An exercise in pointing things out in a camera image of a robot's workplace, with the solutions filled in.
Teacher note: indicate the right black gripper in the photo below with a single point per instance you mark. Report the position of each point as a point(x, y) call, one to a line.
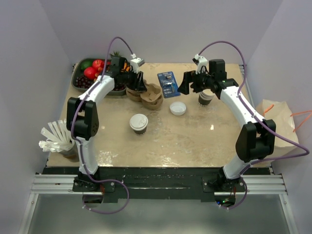
point(190, 77)

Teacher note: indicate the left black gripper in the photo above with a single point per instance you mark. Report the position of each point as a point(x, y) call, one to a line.
point(138, 84)

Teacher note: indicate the black paper coffee cup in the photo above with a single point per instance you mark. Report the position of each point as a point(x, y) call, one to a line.
point(140, 132)

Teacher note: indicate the pulp cup carrier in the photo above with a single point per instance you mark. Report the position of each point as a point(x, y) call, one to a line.
point(156, 106)
point(152, 91)

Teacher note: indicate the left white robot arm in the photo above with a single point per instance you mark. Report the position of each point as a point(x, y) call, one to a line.
point(82, 114)

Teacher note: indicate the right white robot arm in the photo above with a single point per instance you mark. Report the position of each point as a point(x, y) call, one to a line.
point(256, 138)

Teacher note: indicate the blue blister pack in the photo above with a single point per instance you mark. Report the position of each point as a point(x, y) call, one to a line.
point(168, 84)

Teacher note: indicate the stack of paper cups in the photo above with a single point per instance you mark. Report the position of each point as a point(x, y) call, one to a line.
point(204, 98)

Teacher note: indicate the spare white cup lid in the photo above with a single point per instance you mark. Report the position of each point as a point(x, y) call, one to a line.
point(178, 108)

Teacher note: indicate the orange pineapple toy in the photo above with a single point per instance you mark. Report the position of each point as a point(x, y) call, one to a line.
point(115, 54)

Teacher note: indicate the red cherries bunch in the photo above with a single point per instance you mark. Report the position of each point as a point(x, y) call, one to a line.
point(101, 70)

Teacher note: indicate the red apple back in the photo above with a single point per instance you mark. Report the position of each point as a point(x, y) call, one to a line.
point(98, 64)

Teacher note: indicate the red apple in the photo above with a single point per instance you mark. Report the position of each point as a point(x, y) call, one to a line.
point(91, 73)
point(98, 64)

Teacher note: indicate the red apple front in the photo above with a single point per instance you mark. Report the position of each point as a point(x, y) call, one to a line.
point(91, 73)

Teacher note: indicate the grey fruit tray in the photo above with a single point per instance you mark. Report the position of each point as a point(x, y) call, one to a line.
point(119, 89)

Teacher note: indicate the dark red grape bunch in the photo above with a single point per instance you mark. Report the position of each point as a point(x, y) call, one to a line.
point(83, 82)

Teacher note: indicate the green apple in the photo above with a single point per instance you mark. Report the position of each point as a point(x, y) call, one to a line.
point(85, 64)

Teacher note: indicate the grey straw holder cup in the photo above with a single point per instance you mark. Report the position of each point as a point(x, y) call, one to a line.
point(72, 153)

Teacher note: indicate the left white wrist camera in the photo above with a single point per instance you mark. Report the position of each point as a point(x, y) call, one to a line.
point(136, 62)

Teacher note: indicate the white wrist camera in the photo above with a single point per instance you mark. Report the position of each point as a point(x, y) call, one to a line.
point(136, 62)
point(199, 61)

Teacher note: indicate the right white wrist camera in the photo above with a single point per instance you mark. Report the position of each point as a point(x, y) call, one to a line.
point(199, 61)

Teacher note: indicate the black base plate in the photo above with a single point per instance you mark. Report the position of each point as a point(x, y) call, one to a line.
point(114, 183)

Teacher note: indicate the aluminium frame rail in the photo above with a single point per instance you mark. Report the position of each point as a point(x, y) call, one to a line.
point(54, 208)

